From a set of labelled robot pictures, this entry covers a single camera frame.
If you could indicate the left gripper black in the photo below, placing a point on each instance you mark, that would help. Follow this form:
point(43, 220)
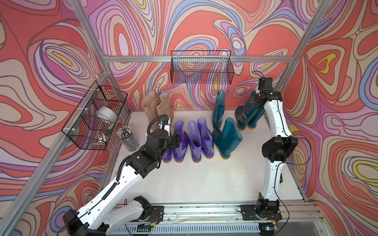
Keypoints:
point(174, 141)

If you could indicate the purple rain boot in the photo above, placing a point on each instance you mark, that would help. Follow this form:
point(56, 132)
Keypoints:
point(207, 143)
point(167, 157)
point(195, 141)
point(180, 152)

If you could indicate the purple rain boot front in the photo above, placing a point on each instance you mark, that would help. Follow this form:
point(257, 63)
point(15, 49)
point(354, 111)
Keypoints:
point(195, 141)

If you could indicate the purple rain boot back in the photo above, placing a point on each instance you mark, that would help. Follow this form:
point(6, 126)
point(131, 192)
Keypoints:
point(207, 143)

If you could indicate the beige rain boot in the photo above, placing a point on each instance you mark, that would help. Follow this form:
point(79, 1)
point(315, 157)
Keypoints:
point(149, 105)
point(164, 107)

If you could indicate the teal rain boot back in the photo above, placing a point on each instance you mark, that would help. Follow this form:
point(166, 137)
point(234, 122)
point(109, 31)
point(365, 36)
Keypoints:
point(218, 110)

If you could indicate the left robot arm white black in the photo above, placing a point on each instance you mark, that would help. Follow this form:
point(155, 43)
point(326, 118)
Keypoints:
point(98, 217)

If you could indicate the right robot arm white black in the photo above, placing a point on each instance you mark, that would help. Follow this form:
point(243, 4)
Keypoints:
point(276, 151)

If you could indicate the metal pen holder cup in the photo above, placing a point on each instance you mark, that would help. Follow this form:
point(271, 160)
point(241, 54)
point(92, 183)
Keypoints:
point(126, 135)

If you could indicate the white tape roll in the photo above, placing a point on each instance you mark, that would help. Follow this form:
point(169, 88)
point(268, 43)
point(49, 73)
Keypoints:
point(106, 114)

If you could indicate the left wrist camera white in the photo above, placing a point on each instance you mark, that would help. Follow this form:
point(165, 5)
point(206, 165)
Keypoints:
point(164, 124)

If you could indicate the black wire basket back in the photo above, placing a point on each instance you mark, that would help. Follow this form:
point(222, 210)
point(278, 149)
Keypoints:
point(201, 67)

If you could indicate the black wire basket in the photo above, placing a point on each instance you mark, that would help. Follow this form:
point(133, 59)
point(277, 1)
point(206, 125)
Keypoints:
point(84, 128)
point(201, 67)

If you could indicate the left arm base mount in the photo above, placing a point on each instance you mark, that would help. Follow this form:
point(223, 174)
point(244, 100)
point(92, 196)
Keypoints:
point(152, 214)

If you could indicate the black wire basket left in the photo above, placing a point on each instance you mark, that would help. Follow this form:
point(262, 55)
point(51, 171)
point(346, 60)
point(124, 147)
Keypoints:
point(84, 128)

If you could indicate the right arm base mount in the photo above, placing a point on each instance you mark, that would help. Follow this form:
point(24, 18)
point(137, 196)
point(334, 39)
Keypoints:
point(259, 213)

